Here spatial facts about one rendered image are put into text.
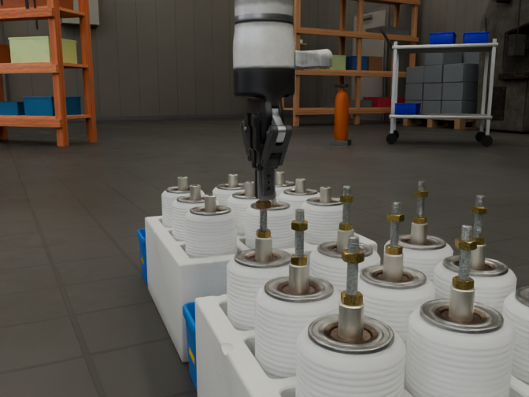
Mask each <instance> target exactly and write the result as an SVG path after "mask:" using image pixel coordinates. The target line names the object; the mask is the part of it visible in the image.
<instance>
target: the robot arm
mask: <svg viewBox="0 0 529 397"><path fill-rule="evenodd" d="M293 21H294V2H293V0H235V33H234V39H233V91H234V95H235V96H236V97H239V98H248V105H247V111H246V113H245V121H241V124H240V128H241V131H242V137H243V142H244V145H245V149H246V156H247V160H248V161H251V165H252V167H253V168H255V169H254V170H253V195H254V197H256V198H257V199H260V200H261V201H265V200H273V199H274V198H275V197H276V171H275V169H277V168H278V166H280V165H283V161H284V158H285V155H286V152H287V148H288V145H289V142H290V138H291V134H292V127H291V125H284V120H285V116H284V113H283V105H282V97H292V96H293V95H294V93H295V70H302V71H303V70H307V69H322V68H329V67H332V52H331V51H330V50H329V49H324V50H307V51H299V50H295V41H294V26H293Z"/></svg>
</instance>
